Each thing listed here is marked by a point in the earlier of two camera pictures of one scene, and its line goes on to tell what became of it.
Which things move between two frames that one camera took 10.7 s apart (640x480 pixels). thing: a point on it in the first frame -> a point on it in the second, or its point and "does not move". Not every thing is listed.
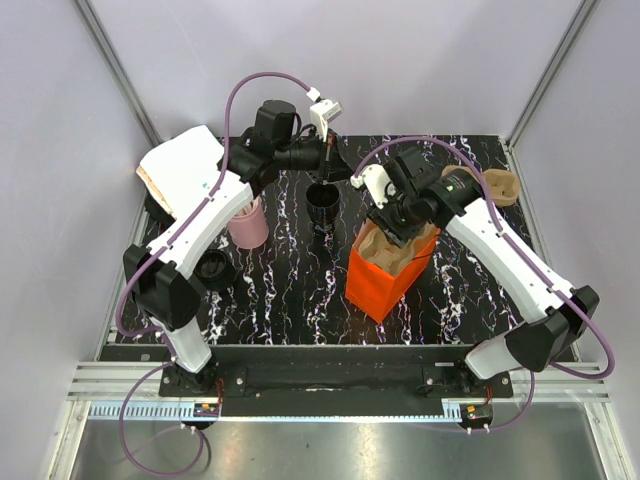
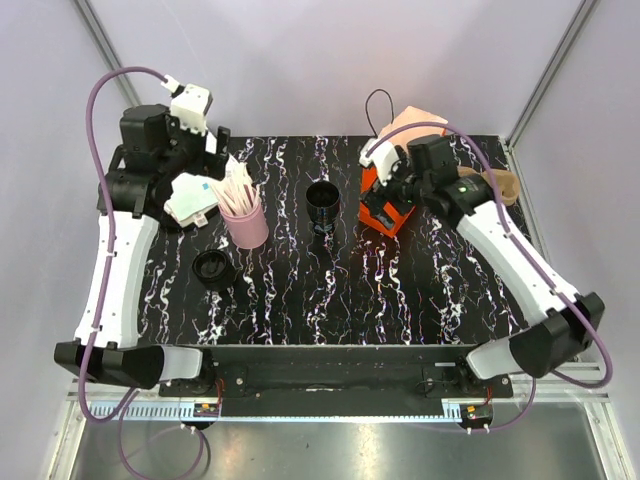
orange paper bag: [378, 291] -> [389, 221]
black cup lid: [214, 268] does not move
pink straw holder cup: [250, 230] does not move
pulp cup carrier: [503, 186] does not move
